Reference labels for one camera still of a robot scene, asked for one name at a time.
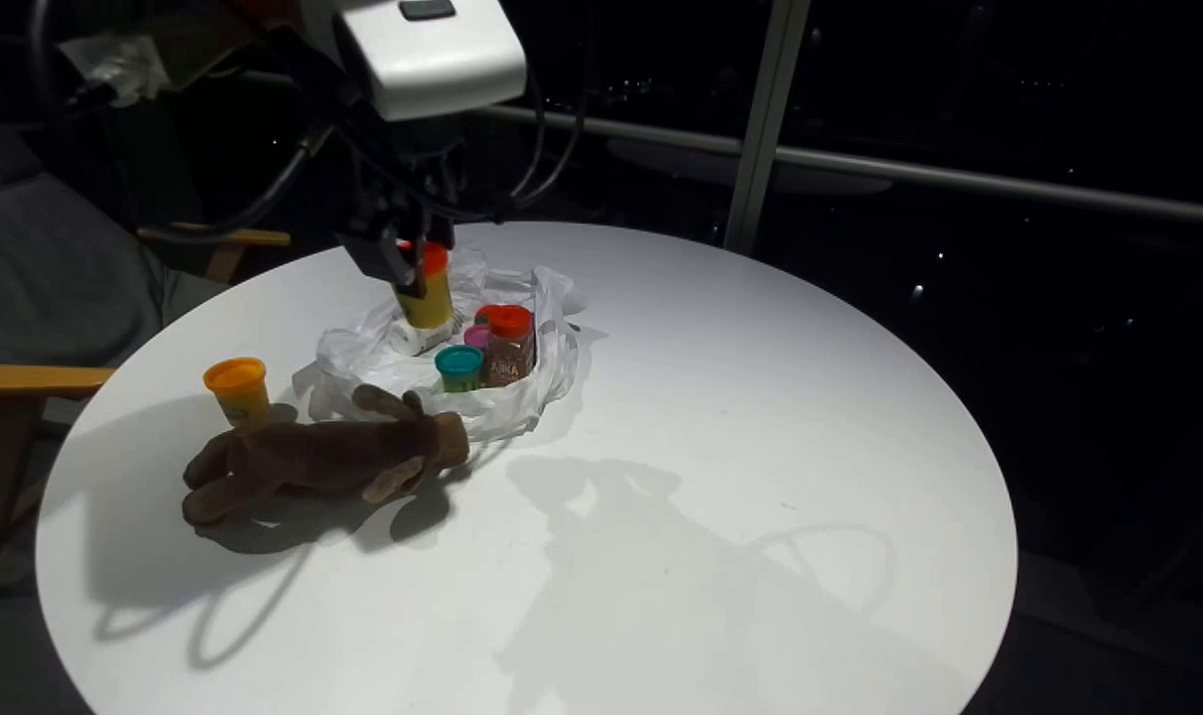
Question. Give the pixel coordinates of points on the crumpled tape wad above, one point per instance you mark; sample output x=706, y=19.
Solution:
x=117, y=64

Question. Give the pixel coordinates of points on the wooden armchair with grey cushion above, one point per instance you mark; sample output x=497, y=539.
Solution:
x=46, y=293

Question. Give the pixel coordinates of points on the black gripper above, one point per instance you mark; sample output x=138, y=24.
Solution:
x=408, y=174

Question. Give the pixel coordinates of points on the red-orange lid play dough tub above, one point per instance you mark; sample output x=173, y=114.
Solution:
x=432, y=305

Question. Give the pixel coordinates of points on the orange cup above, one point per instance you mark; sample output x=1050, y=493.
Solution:
x=238, y=387

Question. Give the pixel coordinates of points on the teal lid play dough tub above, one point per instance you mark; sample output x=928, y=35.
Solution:
x=463, y=366

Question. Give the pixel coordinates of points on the brown plush moose toy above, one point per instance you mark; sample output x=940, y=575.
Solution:
x=309, y=460

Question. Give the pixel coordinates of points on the white plastic bag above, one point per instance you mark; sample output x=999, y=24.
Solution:
x=362, y=353

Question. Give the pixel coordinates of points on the metal window railing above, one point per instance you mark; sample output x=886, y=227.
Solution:
x=1022, y=186

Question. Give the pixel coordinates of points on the light vertical window post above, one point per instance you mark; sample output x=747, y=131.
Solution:
x=766, y=121

